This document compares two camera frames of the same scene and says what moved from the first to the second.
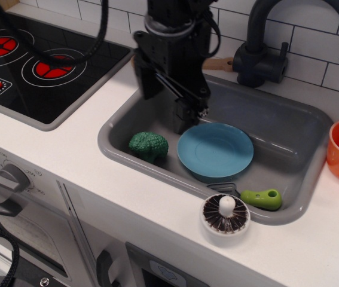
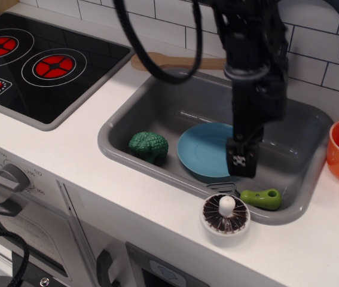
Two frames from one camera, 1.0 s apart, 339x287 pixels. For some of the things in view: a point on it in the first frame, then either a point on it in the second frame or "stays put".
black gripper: (183, 61) to (258, 98)
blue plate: (215, 152) stays put
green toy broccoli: (152, 146) stays put
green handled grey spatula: (266, 199) stays put
